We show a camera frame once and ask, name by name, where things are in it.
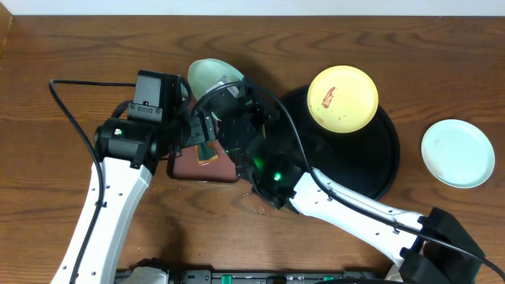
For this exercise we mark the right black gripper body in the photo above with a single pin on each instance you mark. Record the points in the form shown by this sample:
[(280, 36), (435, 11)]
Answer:
[(263, 115)]

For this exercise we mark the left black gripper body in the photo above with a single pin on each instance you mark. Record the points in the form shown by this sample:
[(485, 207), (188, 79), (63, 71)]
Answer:
[(203, 132)]

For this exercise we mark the light blue plate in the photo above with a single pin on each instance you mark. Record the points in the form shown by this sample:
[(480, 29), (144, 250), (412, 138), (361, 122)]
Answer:
[(209, 73), (458, 153)]

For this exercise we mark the green yellow sponge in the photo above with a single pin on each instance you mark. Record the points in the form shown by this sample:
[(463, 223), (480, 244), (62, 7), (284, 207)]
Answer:
[(205, 153)]

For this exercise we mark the yellow plate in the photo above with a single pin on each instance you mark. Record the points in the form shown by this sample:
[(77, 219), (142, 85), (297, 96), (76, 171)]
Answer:
[(342, 99)]

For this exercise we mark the light blue plate front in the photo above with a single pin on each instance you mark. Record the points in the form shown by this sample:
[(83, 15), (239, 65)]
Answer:
[(458, 153)]

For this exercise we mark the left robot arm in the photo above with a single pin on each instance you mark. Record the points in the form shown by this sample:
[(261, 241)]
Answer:
[(126, 150)]

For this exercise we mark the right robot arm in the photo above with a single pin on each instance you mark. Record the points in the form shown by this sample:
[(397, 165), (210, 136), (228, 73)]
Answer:
[(423, 249)]

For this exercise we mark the black rectangular water tray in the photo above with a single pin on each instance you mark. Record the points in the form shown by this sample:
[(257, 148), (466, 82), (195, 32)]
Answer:
[(213, 165)]

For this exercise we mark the round black serving tray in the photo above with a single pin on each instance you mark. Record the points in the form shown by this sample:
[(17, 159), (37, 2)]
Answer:
[(365, 161)]

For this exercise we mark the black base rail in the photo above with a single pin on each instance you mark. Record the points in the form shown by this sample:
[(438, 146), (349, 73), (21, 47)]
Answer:
[(157, 271)]

